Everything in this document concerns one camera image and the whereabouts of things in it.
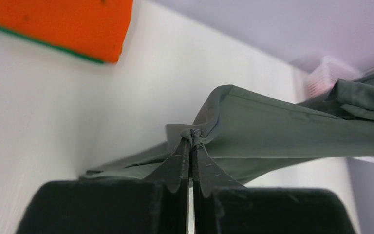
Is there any folded orange t shirt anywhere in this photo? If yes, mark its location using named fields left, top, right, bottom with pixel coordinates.
left=0, top=0, right=133, bottom=63

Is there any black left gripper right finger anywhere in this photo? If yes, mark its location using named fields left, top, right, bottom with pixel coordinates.
left=192, top=145, right=355, bottom=234

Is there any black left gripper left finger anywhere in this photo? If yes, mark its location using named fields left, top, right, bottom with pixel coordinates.
left=17, top=139, right=190, bottom=234

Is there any folded green t shirt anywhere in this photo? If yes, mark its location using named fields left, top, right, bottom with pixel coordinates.
left=0, top=27, right=104, bottom=64

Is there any white plastic laundry basket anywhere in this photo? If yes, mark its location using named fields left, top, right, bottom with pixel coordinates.
left=305, top=56, right=363, bottom=98

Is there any dark grey t shirt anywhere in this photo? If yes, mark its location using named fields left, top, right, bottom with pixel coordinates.
left=82, top=74, right=374, bottom=184

